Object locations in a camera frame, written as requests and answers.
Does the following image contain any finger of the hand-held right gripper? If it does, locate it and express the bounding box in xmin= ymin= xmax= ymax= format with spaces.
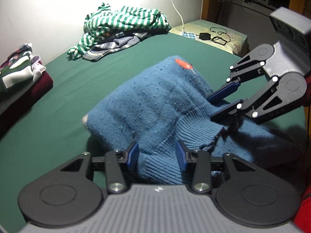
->
xmin=210 ymin=77 xmax=300 ymax=126
xmin=208 ymin=49 xmax=267 ymax=103

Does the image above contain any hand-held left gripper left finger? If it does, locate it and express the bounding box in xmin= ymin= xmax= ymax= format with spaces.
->
xmin=61 ymin=141 xmax=140 ymax=195

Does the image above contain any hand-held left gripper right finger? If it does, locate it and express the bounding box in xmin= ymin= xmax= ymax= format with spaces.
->
xmin=175 ymin=139 xmax=254 ymax=195

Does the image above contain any blue knit sweater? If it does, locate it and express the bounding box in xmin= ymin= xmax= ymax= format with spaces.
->
xmin=83 ymin=56 xmax=302 ymax=185

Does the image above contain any stack of folded clothes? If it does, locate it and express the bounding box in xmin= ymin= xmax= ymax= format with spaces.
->
xmin=0 ymin=71 xmax=54 ymax=131

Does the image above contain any white power strip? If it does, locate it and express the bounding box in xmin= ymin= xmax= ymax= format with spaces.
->
xmin=181 ymin=30 xmax=198 ymax=42

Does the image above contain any pale yellow floral mattress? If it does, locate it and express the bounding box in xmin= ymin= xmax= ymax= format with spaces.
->
xmin=169 ymin=19 xmax=248 ymax=55

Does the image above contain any green table cloth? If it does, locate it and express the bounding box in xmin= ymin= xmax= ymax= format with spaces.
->
xmin=0 ymin=33 xmax=307 ymax=224

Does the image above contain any wooden wardrobe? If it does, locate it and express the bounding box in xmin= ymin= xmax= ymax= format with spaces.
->
xmin=200 ymin=0 xmax=311 ymax=51

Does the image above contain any grey blue striped garment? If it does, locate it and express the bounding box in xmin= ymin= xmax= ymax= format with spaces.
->
xmin=83 ymin=30 xmax=153 ymax=62

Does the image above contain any green white striped shirt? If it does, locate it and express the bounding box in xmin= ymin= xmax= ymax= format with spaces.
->
xmin=67 ymin=3 xmax=172 ymax=61

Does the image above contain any red cloth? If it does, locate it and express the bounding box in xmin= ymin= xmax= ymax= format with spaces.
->
xmin=293 ymin=187 xmax=311 ymax=233

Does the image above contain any red plaid shirt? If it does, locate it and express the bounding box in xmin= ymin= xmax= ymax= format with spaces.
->
xmin=0 ymin=45 xmax=25 ymax=70

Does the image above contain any black charger with cable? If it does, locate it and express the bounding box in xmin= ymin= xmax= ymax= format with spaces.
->
xmin=199 ymin=26 xmax=232 ymax=46

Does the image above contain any white power cable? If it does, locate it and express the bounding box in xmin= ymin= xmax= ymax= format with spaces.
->
xmin=169 ymin=0 xmax=186 ymax=33

